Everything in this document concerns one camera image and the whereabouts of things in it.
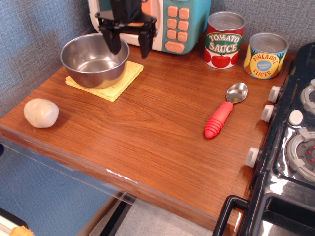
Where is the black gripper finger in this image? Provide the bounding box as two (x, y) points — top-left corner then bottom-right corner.
(138, 31), (155, 59)
(101, 29), (121, 55)

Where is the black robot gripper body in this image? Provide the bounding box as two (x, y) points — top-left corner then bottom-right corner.
(95, 0), (158, 37)

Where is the stainless steel pot bowl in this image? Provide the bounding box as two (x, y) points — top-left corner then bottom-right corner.
(60, 33), (130, 89)

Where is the yellow folded cloth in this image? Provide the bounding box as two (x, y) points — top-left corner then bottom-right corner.
(65, 60), (144, 102)

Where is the teal toy microwave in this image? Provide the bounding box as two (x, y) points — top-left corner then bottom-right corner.
(88, 0), (211, 55)

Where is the tomato sauce can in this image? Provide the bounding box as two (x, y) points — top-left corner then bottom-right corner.
(204, 11), (245, 69)

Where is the white toy potato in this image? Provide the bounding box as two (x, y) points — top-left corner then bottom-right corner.
(24, 98), (59, 128)

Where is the pineapple slices can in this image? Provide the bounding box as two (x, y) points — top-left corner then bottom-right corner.
(243, 32), (289, 80)

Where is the grey stove knob rear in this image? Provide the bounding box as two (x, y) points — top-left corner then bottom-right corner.
(268, 86), (281, 103)

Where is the grey stove knob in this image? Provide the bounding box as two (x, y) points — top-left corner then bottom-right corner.
(268, 86), (281, 103)
(261, 105), (274, 123)
(245, 147), (260, 168)

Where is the grey stove knob middle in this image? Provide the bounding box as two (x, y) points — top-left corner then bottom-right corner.
(261, 105), (274, 123)

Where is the grey stove knob front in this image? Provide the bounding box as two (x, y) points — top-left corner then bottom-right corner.
(245, 147), (260, 168)

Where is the black toy stove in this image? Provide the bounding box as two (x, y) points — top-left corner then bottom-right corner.
(212, 42), (315, 236)

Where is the orange object bottom left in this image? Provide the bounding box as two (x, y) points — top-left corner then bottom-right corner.
(9, 226), (35, 236)

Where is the red handled metal spoon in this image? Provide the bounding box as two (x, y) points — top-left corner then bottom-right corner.
(204, 82), (248, 139)

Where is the black oven door handle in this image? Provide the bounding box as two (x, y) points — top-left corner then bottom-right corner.
(213, 195), (250, 236)

